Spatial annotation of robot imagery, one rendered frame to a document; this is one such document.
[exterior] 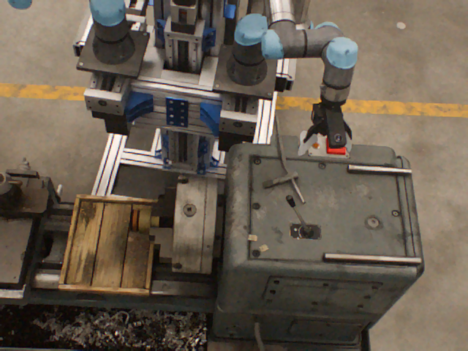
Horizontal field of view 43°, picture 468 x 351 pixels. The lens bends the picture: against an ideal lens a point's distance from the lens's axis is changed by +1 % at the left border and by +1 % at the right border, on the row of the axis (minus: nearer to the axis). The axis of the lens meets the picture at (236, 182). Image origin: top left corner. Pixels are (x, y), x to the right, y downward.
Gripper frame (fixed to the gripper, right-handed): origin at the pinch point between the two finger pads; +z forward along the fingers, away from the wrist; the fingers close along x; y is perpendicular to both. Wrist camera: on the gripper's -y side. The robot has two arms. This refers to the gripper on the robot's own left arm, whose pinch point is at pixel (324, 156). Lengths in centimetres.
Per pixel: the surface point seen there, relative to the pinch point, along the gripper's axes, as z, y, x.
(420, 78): 97, 174, -127
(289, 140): 10.7, 20.8, 4.5
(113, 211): 47, 30, 64
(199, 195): 17.3, 5.1, 35.6
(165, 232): 32, 4, 46
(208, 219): 20.3, -2.4, 33.8
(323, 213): 18.1, -5.7, -1.0
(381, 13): 82, 231, -116
